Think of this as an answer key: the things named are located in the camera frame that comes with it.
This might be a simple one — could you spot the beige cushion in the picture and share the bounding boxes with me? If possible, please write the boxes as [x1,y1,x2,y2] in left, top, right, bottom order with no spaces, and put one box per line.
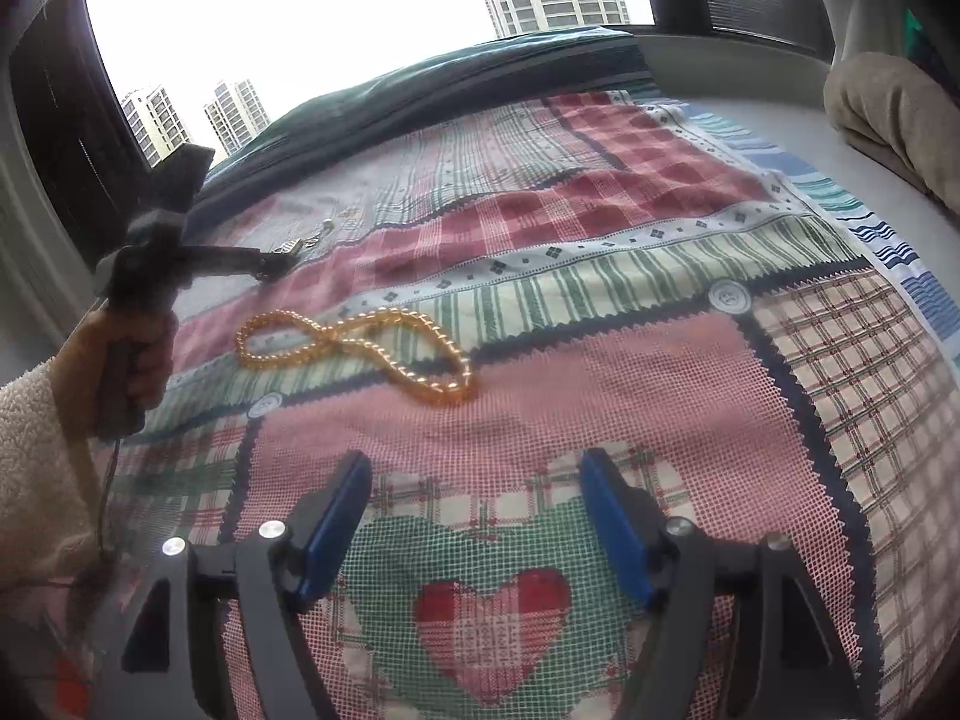
[823,52,960,215]

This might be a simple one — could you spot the person's left hand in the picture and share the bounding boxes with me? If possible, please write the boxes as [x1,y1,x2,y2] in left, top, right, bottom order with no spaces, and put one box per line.
[56,304,181,421]

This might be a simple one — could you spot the green cloth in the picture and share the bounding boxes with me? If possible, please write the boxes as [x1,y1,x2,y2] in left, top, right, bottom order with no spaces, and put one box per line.
[904,7,960,83]

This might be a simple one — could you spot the dark teal quilt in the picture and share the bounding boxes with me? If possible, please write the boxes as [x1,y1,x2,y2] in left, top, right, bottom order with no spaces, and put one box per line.
[199,26,653,200]

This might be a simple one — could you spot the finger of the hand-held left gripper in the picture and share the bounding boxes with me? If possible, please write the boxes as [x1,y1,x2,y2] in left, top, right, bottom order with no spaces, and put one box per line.
[180,242,302,278]

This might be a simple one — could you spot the gold bead necklace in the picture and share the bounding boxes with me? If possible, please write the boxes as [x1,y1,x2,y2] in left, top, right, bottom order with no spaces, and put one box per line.
[236,307,478,407]

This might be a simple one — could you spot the patchwork plaid blanket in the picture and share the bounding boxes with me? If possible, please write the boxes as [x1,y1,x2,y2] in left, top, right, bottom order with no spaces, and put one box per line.
[75,90,960,720]

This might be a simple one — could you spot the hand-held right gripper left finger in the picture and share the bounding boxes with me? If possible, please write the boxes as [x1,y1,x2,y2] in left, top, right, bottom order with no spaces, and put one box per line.
[120,450,374,720]

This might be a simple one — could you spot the window pane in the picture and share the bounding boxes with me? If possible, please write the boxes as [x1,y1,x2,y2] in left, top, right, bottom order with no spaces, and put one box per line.
[79,0,661,166]

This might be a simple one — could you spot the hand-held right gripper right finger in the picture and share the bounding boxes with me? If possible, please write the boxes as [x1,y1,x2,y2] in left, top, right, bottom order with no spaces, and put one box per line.
[577,448,878,720]

